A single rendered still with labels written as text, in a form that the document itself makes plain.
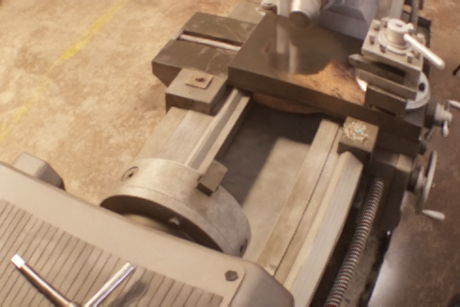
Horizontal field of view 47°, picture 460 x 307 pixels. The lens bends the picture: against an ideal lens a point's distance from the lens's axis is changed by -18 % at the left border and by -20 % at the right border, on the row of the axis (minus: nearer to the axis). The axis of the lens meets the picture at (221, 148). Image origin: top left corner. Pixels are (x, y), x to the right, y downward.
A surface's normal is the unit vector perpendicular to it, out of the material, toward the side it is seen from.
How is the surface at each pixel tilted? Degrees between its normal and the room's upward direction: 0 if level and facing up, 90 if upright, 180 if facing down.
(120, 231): 0
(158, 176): 7
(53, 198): 0
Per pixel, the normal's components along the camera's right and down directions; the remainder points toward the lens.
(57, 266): 0.00, -0.71
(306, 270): 0.54, -0.41
